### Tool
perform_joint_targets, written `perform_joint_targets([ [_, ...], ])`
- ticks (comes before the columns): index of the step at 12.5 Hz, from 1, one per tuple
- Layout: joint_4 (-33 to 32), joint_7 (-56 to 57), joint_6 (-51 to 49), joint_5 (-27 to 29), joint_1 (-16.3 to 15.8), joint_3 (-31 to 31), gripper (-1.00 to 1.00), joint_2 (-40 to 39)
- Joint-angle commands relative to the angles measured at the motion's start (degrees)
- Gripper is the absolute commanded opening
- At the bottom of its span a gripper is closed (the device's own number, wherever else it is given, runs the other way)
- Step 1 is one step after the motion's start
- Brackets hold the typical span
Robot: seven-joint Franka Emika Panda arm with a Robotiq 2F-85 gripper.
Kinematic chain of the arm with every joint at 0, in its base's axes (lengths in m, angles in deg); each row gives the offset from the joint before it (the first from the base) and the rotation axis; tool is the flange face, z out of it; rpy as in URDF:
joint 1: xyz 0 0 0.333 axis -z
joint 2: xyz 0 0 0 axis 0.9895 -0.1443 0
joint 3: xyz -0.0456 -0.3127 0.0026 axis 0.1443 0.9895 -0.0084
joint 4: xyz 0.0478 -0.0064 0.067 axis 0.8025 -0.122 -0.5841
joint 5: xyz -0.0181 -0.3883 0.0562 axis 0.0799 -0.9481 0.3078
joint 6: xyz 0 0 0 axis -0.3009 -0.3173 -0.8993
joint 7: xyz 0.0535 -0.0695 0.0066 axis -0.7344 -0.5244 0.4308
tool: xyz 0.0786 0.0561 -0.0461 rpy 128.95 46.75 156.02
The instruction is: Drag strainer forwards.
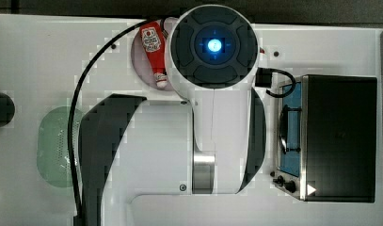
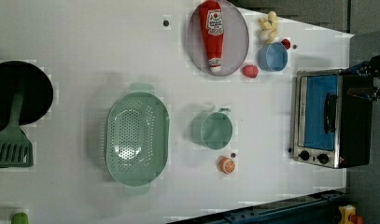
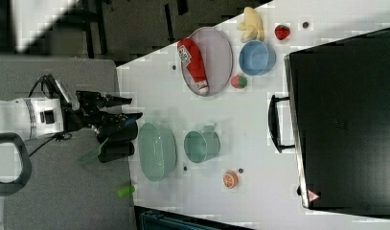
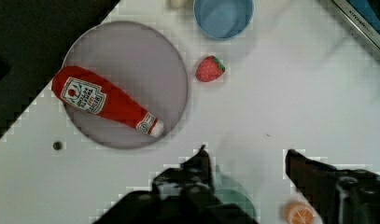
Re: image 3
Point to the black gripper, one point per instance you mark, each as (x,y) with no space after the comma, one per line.
(90,113)

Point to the green plastic strainer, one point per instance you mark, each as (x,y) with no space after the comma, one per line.
(157,151)

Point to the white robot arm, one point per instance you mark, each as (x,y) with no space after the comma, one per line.
(35,118)

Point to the green spatula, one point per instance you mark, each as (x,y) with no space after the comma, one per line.
(91,155)

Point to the green cylinder toy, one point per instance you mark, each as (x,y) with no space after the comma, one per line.
(126,191)

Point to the green metal cup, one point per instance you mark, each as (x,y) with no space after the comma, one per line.
(202,145)

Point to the red ketchup bottle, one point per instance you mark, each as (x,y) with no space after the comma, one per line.
(192,60)

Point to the grey oval plate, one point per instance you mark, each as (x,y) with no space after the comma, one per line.
(217,57)

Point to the red green toy fruit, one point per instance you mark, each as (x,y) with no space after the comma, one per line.
(239,81)

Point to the orange slice toy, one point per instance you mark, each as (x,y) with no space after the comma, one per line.
(230,179)

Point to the blue bowl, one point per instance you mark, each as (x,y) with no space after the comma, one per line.
(256,58)

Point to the yellow plush banana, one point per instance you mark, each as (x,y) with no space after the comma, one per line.
(252,26)

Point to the red toy strawberry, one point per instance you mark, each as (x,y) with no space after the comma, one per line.
(282,32)

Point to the black toaster oven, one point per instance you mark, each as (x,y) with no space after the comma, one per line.
(339,99)

